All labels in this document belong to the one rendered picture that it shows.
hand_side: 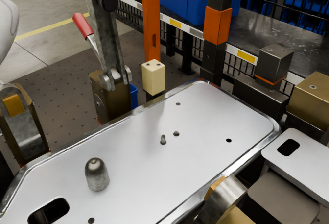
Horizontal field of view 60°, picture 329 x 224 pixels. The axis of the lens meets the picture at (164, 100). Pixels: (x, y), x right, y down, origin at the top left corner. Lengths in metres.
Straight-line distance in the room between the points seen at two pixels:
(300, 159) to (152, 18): 0.36
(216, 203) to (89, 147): 0.26
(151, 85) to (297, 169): 0.30
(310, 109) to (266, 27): 0.35
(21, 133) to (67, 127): 0.50
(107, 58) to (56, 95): 0.67
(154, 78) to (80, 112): 0.54
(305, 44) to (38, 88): 0.94
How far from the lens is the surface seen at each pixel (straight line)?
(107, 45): 0.52
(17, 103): 0.49
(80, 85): 1.19
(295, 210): 0.48
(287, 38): 0.81
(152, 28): 0.57
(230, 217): 0.37
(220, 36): 0.71
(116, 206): 0.43
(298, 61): 0.72
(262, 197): 0.48
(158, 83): 0.57
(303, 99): 0.57
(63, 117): 1.05
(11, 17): 1.02
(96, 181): 0.43
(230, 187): 0.30
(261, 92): 0.64
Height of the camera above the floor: 1.36
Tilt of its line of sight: 38 degrees down
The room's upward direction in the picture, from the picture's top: straight up
